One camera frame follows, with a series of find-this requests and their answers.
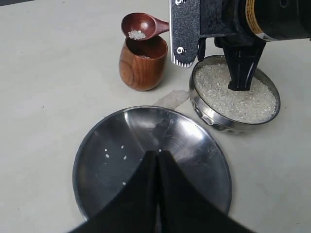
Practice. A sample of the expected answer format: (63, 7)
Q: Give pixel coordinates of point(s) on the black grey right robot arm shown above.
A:
(284, 20)

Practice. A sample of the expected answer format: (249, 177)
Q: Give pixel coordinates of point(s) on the dark red wooden spoon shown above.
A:
(142, 26)

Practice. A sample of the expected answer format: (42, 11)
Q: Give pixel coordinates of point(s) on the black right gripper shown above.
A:
(218, 18)

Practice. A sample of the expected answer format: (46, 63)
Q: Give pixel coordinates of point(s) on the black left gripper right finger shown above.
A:
(183, 209)

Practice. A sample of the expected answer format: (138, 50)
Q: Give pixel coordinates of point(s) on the steel bowl of rice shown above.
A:
(227, 110)

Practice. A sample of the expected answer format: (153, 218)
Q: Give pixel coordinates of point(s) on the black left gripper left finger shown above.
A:
(133, 209)

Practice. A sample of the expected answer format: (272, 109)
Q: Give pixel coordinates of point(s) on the clear tape on table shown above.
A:
(173, 99)

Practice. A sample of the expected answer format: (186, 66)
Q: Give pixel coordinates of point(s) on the round steel plate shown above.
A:
(128, 141)

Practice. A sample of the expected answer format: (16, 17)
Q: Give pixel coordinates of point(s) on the brown wooden cup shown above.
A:
(141, 63)

